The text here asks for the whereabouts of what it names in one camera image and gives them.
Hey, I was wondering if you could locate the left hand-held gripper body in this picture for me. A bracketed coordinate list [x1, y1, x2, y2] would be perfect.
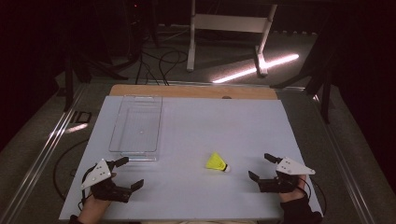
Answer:
[81, 159, 132, 203]

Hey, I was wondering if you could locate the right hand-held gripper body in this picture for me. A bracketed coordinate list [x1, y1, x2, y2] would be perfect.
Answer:
[258, 157, 317, 194]

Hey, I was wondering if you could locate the person's right hand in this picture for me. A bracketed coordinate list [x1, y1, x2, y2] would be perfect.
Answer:
[278, 175, 308, 203]

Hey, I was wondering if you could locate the person's left hand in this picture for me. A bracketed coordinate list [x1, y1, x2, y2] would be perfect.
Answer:
[78, 172, 118, 222]

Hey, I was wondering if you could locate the clear plastic tray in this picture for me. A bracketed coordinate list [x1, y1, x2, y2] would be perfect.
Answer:
[108, 94, 163, 162]

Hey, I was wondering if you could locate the yellow shuttlecock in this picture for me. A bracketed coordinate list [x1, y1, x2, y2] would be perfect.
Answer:
[205, 151, 232, 173]

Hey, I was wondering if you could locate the black metal stand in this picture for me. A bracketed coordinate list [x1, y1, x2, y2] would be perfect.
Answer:
[270, 12, 340, 125]
[60, 40, 129, 113]

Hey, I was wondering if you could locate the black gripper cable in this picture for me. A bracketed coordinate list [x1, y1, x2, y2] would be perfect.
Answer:
[52, 139, 93, 213]
[298, 175, 328, 217]

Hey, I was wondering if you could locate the black square floor frame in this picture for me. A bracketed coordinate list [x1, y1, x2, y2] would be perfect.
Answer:
[69, 110, 93, 124]

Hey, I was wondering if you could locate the metal floor rail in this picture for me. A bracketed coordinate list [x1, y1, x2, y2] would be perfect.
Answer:
[312, 92, 379, 224]
[0, 83, 88, 224]

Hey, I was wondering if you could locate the black floor cable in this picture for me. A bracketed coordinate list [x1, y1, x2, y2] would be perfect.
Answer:
[134, 50, 162, 86]
[158, 49, 190, 87]

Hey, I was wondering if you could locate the white table frame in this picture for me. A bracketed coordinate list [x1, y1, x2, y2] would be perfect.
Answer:
[186, 0, 278, 78]

